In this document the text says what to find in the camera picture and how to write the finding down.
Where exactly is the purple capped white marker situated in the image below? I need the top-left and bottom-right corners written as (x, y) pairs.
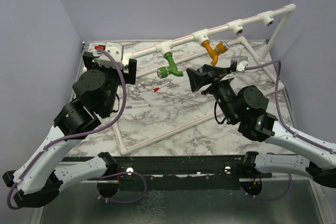
top-left (125, 104), bottom-right (151, 109)

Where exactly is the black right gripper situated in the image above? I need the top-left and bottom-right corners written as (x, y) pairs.
top-left (186, 63), bottom-right (239, 123)

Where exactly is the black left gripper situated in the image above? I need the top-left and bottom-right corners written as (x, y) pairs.
top-left (85, 52), bottom-right (136, 114)

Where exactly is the white PVC pipe frame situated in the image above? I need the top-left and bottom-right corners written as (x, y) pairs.
top-left (113, 4), bottom-right (296, 155)

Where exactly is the red capped white marker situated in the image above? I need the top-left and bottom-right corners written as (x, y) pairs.
top-left (153, 82), bottom-right (170, 92)

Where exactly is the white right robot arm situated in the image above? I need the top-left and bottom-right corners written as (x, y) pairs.
top-left (186, 65), bottom-right (335, 188)

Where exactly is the green water faucet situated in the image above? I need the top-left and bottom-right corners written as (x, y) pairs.
top-left (156, 52), bottom-right (183, 79)

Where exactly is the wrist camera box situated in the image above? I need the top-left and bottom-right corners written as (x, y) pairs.
top-left (230, 56), bottom-right (249, 72)
top-left (94, 42), bottom-right (124, 70)

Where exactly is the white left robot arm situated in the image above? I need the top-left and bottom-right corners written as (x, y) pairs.
top-left (2, 49), bottom-right (137, 210)

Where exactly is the orange water faucet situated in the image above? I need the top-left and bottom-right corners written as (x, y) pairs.
top-left (202, 40), bottom-right (229, 66)

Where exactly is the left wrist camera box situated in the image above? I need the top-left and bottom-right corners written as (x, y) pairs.
top-left (94, 42), bottom-right (124, 70)

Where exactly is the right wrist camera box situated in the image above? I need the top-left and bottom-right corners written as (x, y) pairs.
top-left (230, 56), bottom-right (249, 72)

